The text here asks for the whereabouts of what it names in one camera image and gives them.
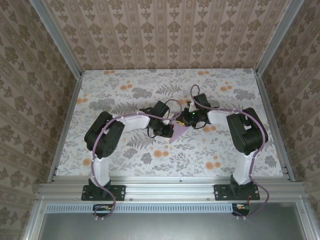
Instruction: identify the lilac paper sheet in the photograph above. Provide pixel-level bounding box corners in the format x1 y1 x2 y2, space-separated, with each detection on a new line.
168 121 188 145

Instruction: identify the floral patterned table cover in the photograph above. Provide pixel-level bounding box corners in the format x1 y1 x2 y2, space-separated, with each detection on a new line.
53 69 286 179

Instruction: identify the grey metal panel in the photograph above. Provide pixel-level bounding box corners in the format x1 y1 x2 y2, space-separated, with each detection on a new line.
23 201 313 240

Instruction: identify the small black circuit board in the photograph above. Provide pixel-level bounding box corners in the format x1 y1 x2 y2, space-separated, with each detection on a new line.
92 203 114 218
231 203 251 218

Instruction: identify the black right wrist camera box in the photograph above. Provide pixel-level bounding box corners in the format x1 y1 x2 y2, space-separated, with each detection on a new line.
193 93 210 109

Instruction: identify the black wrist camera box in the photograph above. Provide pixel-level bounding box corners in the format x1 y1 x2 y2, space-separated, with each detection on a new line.
193 93 210 109
151 100 170 118

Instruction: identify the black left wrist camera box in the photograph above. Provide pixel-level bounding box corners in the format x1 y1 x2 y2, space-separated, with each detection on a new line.
151 100 170 118

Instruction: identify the aluminium cross rail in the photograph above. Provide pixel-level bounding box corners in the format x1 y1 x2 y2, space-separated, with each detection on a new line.
36 175 307 201

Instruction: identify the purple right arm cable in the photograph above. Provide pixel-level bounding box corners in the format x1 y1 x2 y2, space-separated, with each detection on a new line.
190 84 271 221

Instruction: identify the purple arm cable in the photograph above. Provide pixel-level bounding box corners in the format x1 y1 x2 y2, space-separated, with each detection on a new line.
190 84 271 221
90 98 183 222

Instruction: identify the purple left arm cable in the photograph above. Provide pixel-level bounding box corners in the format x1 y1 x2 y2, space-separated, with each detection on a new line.
90 98 183 222

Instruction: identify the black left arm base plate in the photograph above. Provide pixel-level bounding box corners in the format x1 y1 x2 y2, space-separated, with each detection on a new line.
81 184 127 202

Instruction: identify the grey slotted cable duct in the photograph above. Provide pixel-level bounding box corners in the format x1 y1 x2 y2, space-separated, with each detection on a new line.
46 202 251 214

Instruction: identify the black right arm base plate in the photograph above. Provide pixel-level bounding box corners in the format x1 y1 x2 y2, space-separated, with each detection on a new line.
214 184 261 202

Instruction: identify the aluminium side rail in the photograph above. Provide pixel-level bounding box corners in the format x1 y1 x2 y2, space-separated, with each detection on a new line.
253 71 295 183
47 74 85 183

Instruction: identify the aluminium corner post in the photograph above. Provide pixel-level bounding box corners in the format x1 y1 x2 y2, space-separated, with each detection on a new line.
29 0 84 80
254 0 305 76

